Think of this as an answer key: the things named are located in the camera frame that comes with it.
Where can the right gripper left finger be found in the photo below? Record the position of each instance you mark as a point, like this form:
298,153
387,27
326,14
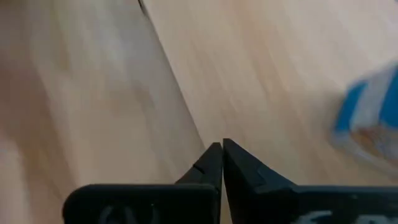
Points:
140,205

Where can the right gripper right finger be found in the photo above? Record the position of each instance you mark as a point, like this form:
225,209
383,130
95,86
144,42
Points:
280,205

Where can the blue Rice Krispies cereal box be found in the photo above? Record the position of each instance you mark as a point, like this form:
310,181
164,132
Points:
351,109

